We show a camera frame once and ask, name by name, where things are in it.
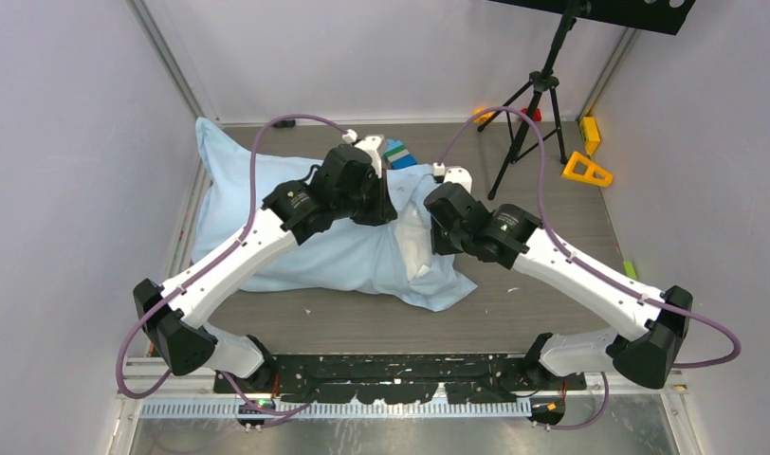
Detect red toy block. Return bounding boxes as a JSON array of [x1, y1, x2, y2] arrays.
[[522, 108, 542, 122]]

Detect small black wall clip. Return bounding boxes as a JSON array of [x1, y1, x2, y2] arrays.
[[272, 118, 297, 129]]

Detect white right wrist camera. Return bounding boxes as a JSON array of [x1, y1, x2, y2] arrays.
[[432, 162, 473, 192]]

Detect light blue green pillowcase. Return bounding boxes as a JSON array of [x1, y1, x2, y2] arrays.
[[191, 118, 477, 312]]

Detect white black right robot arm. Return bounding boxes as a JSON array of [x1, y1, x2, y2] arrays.
[[424, 182, 692, 390]]

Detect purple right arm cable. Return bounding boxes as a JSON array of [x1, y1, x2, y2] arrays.
[[432, 105, 743, 432]]

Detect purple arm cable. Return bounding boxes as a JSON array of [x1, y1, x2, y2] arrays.
[[115, 113, 359, 429], [432, 105, 743, 432]]

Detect black overhead panel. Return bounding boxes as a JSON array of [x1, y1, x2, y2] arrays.
[[501, 0, 695, 35]]

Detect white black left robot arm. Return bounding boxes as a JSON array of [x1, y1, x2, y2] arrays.
[[133, 136, 396, 392]]

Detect blue green toy block stack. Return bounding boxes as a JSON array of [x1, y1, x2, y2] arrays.
[[382, 138, 418, 170]]

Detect yellow triangular toy block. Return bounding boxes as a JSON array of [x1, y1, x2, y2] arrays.
[[561, 152, 614, 188]]

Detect lime green toy block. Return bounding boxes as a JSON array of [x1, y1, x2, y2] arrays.
[[623, 261, 638, 280]]

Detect white pillow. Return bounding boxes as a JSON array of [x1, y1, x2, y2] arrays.
[[394, 202, 442, 281]]

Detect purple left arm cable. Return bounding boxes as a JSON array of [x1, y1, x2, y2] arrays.
[[115, 113, 359, 429]]

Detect white slotted cable duct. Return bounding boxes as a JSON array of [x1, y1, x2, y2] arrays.
[[138, 397, 531, 419]]

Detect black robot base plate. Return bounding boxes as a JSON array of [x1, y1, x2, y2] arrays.
[[213, 354, 586, 405]]

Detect black camera tripod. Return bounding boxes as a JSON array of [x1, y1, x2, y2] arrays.
[[487, 1, 590, 200]]

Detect yellow rectangular toy block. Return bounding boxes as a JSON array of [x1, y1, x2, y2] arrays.
[[578, 116, 601, 156]]

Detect orange toy block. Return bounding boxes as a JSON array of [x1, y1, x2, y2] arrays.
[[472, 108, 492, 124]]

